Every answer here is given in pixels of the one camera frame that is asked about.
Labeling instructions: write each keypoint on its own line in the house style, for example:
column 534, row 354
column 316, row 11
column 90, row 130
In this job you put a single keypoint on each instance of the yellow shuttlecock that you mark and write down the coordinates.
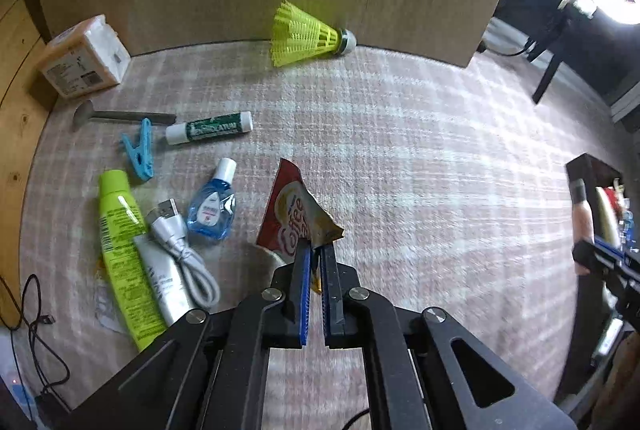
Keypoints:
column 305, row 34

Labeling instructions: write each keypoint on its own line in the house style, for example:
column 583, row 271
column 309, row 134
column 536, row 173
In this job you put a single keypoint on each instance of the silver tube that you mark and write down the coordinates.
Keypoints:
column 162, row 280

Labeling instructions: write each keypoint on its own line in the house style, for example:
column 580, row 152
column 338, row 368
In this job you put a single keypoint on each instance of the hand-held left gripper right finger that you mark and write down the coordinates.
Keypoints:
column 330, row 290

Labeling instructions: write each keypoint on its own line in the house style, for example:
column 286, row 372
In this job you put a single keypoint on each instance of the blue clothespin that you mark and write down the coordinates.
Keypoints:
column 140, row 152

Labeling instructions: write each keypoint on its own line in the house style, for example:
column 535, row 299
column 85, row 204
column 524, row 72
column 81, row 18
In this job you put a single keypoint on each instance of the green white lip balm tube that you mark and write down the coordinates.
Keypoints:
column 210, row 128

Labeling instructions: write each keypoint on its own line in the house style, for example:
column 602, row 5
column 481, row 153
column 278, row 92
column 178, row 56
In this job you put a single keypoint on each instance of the red packet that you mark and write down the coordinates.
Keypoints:
column 612, row 199

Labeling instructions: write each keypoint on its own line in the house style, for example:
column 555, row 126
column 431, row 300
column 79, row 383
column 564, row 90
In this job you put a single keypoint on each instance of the black container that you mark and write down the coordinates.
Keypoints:
column 585, row 310

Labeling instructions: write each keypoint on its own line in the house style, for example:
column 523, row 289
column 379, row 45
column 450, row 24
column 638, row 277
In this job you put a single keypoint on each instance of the pink plaid blanket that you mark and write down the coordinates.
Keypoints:
column 425, row 169

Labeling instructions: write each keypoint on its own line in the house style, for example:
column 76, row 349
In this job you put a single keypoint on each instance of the pine wood board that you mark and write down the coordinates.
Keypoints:
column 15, row 99

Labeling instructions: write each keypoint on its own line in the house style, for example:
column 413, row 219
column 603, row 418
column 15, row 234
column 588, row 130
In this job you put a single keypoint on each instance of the yellow-green spray can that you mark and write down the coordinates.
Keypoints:
column 120, row 235

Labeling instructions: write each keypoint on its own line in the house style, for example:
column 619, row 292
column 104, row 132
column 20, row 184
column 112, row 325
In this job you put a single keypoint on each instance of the small blue sanitizer bottle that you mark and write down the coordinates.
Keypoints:
column 212, row 210

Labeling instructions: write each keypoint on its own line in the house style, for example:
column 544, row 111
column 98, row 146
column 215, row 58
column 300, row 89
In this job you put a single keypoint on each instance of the red coffee creamer sachet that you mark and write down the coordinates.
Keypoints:
column 289, row 220

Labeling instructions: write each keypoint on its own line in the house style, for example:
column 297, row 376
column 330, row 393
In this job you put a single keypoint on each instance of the small grey metal spoon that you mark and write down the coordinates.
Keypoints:
column 125, row 116

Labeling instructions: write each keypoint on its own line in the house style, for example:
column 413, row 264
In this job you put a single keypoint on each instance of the black light stand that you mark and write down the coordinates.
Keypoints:
column 547, row 64

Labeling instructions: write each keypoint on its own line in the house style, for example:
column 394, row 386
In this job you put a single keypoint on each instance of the beige tube with black bands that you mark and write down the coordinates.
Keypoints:
column 582, row 225

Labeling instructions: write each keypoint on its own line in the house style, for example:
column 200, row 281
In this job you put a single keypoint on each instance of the cream white bottle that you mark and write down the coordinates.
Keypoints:
column 604, row 210

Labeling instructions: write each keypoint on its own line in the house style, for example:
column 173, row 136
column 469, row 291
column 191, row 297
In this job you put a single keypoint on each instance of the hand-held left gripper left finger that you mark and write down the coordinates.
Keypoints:
column 302, row 290

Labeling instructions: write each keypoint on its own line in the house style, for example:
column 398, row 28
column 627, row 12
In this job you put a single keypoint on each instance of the orange white tissue pack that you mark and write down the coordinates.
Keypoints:
column 82, row 57

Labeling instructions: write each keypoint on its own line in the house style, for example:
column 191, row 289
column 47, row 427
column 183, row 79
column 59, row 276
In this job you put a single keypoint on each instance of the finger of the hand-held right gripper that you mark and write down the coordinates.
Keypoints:
column 609, row 246

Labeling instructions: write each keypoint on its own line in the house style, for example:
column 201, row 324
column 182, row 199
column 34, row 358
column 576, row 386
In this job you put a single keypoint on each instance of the clear plastic wrapper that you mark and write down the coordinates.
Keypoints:
column 107, row 305

